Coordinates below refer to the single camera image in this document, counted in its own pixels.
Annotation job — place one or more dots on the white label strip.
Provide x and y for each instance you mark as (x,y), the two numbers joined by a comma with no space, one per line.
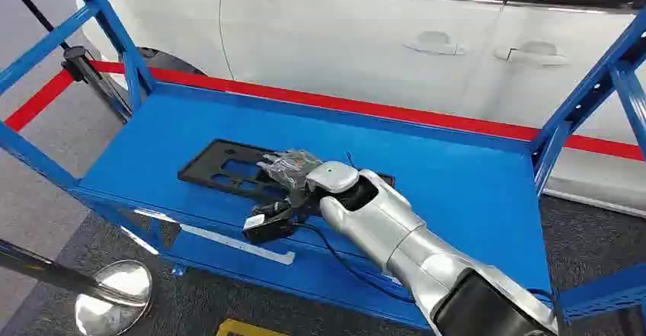
(237,245)

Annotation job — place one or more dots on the white car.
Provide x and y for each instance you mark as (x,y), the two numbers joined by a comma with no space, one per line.
(353,46)

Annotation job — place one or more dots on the chrome stanchion post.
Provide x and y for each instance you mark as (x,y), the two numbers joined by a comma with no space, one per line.
(116,283)

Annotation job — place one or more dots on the black plastic plate frame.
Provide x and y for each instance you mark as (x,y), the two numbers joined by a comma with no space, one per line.
(212,164)

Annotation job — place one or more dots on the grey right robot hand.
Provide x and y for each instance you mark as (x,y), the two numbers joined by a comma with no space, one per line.
(290,169)

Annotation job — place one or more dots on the black stanchion post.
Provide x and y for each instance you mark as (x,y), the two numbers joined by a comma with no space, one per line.
(80,66)

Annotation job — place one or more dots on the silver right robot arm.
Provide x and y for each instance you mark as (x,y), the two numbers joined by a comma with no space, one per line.
(393,227)

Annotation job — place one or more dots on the blue metal rack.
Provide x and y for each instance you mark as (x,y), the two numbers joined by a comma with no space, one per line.
(454,182)

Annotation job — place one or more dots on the red barrier belt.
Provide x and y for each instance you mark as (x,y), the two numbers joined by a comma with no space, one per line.
(353,105)

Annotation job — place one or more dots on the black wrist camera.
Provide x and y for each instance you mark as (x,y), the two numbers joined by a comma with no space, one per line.
(267,227)

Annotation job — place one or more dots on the yellow floor tape piece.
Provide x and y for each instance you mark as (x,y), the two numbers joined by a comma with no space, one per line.
(242,329)

